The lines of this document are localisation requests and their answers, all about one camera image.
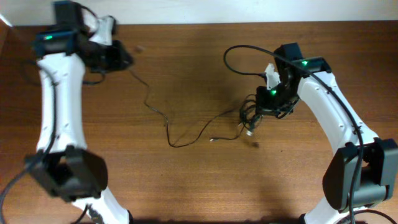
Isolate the thin black USB cable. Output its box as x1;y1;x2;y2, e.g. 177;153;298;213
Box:
210;93;265;142
127;68;246;148

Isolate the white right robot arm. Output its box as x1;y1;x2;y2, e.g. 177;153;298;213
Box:
256;43;397;223

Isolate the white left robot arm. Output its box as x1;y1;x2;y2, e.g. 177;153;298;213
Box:
25;1;133;223

